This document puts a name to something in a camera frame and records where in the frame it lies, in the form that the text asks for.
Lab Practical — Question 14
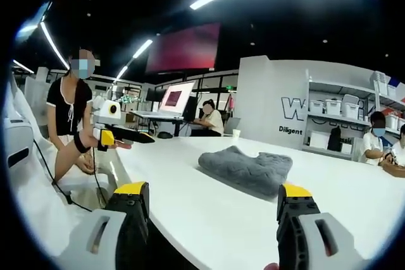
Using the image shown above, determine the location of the person's body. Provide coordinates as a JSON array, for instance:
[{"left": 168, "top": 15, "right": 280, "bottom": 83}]
[{"left": 46, "top": 47, "right": 97, "bottom": 185}]

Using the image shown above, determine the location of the grey towel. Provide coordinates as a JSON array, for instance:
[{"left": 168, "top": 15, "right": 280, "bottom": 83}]
[{"left": 197, "top": 145, "right": 294, "bottom": 199}]

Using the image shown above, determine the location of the white rounded casing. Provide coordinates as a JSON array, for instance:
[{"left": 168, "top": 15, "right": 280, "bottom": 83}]
[{"left": 3, "top": 117, "right": 34, "bottom": 169}]

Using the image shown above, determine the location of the black bag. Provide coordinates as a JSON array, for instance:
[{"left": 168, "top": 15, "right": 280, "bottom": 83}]
[{"left": 327, "top": 125, "right": 343, "bottom": 152}]

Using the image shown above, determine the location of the white desk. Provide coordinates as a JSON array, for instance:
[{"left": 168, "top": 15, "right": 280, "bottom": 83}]
[{"left": 128, "top": 110, "right": 185, "bottom": 137}]

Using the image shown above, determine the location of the grey laptop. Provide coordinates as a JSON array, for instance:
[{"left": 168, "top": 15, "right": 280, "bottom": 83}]
[{"left": 223, "top": 117, "right": 242, "bottom": 137}]

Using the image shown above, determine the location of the group of white storage boxes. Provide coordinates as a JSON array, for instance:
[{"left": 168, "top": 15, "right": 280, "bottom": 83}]
[{"left": 308, "top": 70, "right": 405, "bottom": 132}]

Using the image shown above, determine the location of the white curved furniture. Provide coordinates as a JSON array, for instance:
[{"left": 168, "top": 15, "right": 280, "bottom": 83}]
[{"left": 6, "top": 75, "right": 120, "bottom": 250}]

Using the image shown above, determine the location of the green and white device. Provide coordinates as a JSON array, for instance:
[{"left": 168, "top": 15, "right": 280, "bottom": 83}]
[{"left": 110, "top": 85, "right": 144, "bottom": 107}]

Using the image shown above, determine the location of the flat white carton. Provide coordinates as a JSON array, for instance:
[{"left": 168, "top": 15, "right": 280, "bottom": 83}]
[{"left": 309, "top": 131, "right": 330, "bottom": 150}]

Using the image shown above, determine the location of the person's left hand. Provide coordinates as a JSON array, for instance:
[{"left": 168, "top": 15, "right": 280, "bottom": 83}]
[{"left": 82, "top": 135, "right": 132, "bottom": 154}]

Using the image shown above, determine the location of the black monitor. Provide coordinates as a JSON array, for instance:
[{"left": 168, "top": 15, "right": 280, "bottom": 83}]
[{"left": 182, "top": 95, "right": 199, "bottom": 122}]

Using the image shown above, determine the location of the black cable with plug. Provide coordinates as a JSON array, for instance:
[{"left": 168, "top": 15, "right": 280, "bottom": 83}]
[{"left": 32, "top": 138, "right": 93, "bottom": 213}]

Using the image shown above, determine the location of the white shelf unit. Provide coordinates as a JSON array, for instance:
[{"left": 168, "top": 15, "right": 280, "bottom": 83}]
[{"left": 302, "top": 77, "right": 405, "bottom": 161}]

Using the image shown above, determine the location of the hanging red screen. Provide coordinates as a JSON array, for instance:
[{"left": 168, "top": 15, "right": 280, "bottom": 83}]
[{"left": 144, "top": 22, "right": 221, "bottom": 74}]

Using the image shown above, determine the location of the black wrist strap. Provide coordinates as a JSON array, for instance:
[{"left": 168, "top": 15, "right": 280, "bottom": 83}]
[{"left": 73, "top": 131, "right": 93, "bottom": 154}]

